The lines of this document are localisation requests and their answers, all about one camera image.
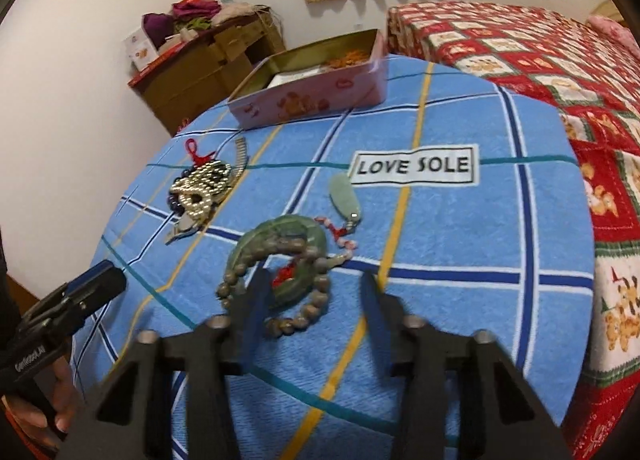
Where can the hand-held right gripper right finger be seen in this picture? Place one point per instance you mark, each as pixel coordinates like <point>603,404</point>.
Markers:
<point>372,305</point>

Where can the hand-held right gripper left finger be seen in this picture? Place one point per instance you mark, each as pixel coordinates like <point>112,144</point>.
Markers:
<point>257,305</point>

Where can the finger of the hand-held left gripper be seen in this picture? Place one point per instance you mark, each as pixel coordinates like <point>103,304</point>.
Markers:
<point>92,282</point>

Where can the grey metal trinket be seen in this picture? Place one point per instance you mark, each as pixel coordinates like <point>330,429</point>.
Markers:
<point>182,232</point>

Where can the metal watch band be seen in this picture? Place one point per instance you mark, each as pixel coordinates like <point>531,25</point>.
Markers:
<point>241,154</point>

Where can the red knot charm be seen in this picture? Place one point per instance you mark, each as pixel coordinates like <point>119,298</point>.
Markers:
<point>192,147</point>

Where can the pink tin box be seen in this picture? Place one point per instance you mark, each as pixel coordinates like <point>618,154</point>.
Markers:
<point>310,99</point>

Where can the person's left hand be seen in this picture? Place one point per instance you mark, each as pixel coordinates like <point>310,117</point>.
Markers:
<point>67,402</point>

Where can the blue plaid towel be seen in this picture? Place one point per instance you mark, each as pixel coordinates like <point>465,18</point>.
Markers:
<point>450,240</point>

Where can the brown wooden cabinet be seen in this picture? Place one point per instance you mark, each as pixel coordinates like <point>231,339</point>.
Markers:
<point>190,79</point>

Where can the red flat box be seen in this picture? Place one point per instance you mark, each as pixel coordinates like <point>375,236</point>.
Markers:
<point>160,64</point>

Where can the white paper card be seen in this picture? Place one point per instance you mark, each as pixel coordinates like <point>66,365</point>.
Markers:
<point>295,77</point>

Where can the white cardboard box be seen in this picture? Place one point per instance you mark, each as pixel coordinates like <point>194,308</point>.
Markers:
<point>142,52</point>

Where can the brown cardboard box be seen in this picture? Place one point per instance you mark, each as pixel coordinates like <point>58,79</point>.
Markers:
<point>245,42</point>

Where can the purple cloth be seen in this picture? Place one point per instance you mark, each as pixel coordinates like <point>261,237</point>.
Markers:
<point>157,27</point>

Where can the pile of colourful clothes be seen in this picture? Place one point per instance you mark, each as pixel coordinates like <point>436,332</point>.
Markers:
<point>200,9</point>

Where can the red patchwork quilt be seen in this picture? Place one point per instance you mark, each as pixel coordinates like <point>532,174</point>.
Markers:
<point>550,64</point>

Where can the pink pillow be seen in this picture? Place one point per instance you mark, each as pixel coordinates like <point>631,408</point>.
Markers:
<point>612,32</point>

